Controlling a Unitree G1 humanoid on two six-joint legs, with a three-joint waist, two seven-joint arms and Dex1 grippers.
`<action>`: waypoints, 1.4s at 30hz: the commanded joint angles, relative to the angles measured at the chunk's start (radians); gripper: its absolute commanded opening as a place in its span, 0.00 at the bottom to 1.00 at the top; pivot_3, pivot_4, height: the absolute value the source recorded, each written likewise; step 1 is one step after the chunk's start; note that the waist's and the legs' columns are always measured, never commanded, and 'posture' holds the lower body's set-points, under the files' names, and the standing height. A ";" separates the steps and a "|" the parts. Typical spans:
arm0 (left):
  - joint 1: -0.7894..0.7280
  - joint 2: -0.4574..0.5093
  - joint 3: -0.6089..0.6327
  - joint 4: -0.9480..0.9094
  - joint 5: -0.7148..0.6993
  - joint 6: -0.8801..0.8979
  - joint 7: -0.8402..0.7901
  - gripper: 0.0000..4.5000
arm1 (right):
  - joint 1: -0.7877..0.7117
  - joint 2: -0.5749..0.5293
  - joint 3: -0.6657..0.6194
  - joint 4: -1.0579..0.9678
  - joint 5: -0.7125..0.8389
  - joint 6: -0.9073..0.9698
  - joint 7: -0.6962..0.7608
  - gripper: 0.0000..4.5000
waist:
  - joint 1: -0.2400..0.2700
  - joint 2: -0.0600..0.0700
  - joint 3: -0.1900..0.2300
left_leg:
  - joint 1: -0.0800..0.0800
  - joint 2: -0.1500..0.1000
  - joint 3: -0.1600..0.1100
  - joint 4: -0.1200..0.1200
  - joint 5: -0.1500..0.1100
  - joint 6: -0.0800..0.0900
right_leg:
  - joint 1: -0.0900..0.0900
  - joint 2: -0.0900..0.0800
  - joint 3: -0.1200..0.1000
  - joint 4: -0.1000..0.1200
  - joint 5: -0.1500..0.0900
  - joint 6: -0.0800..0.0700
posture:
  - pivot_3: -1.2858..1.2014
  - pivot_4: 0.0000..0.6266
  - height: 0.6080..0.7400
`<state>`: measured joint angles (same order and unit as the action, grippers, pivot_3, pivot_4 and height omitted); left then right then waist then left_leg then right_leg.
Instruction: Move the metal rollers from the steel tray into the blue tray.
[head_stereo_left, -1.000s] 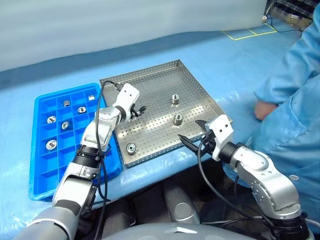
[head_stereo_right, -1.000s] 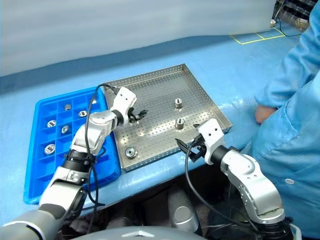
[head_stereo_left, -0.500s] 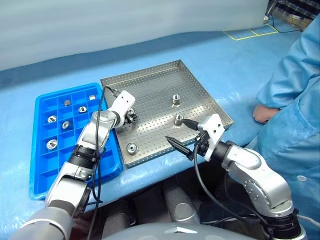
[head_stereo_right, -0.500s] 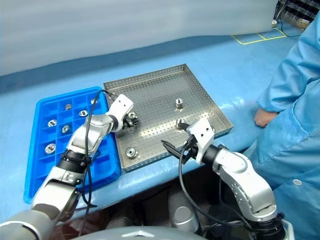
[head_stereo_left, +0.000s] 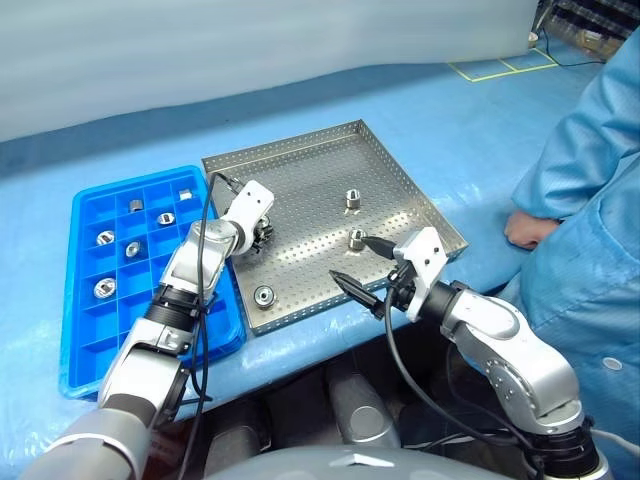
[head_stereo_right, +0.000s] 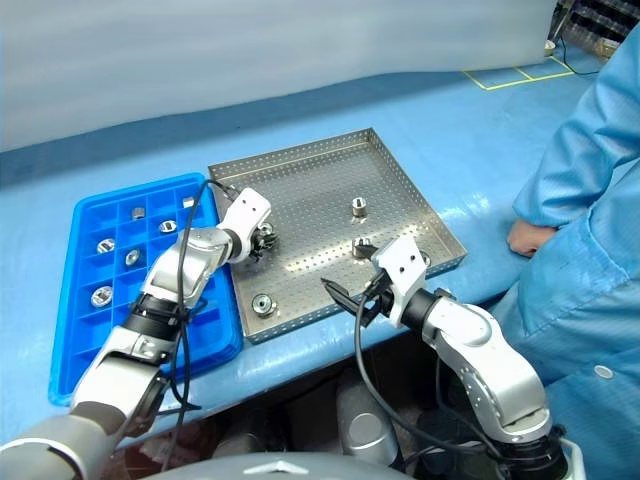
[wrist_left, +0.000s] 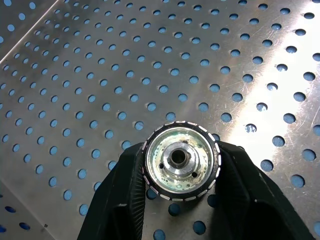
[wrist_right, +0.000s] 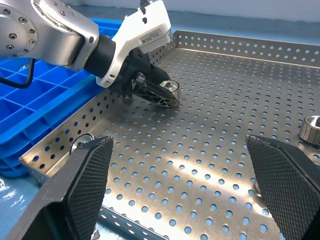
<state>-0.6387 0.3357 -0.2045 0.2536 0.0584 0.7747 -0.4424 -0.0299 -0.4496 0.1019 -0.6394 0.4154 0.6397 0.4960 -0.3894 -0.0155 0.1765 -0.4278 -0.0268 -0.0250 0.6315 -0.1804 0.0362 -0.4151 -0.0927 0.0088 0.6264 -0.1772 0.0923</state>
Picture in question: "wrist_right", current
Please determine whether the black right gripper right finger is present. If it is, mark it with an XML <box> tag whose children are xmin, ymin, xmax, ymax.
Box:
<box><xmin>245</xmin><ymin>135</ymin><xmax>320</xmax><ymax>240</ymax></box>

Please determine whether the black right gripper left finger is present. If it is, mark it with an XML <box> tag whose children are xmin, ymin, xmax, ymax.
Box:
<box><xmin>6</xmin><ymin>136</ymin><xmax>115</xmax><ymax>240</ymax></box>

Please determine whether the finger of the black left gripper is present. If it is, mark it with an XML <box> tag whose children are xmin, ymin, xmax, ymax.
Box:
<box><xmin>132</xmin><ymin>79</ymin><xmax>180</xmax><ymax>108</ymax></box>
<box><xmin>146</xmin><ymin>66</ymin><xmax>171</xmax><ymax>86</ymax></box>

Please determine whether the perforated steel tray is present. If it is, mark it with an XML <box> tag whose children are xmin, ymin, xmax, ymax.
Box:
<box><xmin>18</xmin><ymin>29</ymin><xmax>320</xmax><ymax>240</ymax></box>

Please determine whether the blue plastic compartment tray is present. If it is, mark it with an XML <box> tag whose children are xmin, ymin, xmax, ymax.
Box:
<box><xmin>0</xmin><ymin>17</ymin><xmax>126</xmax><ymax>178</ymax></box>

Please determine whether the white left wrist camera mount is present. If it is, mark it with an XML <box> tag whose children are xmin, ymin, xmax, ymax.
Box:
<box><xmin>96</xmin><ymin>0</ymin><xmax>173</xmax><ymax>88</ymax></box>

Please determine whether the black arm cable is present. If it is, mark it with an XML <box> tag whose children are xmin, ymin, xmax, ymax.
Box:
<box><xmin>0</xmin><ymin>57</ymin><xmax>36</xmax><ymax>90</ymax></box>

